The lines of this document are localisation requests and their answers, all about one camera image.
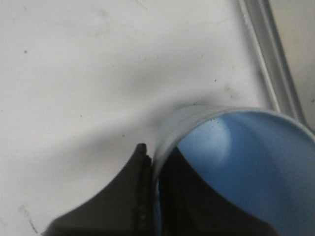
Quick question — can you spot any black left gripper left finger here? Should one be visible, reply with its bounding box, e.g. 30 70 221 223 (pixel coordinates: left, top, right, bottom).
44 143 153 236

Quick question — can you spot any light blue plastic cup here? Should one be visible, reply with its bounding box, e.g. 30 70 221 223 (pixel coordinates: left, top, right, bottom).
153 106 315 236

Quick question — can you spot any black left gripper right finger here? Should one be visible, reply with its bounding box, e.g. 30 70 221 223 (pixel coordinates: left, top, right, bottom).
157 148 277 236

